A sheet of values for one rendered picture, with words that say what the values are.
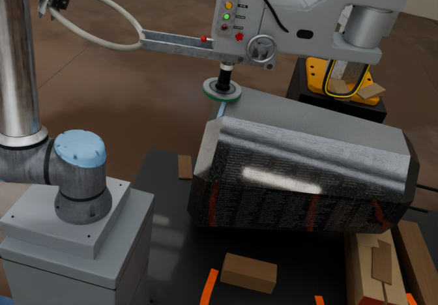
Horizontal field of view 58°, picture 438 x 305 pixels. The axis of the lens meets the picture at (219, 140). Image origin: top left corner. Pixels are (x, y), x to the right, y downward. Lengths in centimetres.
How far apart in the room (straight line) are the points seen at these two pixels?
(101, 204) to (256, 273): 119
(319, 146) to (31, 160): 139
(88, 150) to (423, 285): 216
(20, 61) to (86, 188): 42
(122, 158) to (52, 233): 170
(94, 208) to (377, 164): 144
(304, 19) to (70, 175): 127
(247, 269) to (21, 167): 142
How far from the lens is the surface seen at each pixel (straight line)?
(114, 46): 185
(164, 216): 262
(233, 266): 231
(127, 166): 296
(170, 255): 244
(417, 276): 281
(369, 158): 219
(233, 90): 217
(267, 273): 234
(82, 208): 137
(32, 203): 150
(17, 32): 117
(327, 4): 198
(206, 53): 201
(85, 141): 130
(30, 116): 126
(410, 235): 303
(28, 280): 157
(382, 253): 260
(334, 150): 213
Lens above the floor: 200
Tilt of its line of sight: 37 degrees down
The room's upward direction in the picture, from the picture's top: 12 degrees clockwise
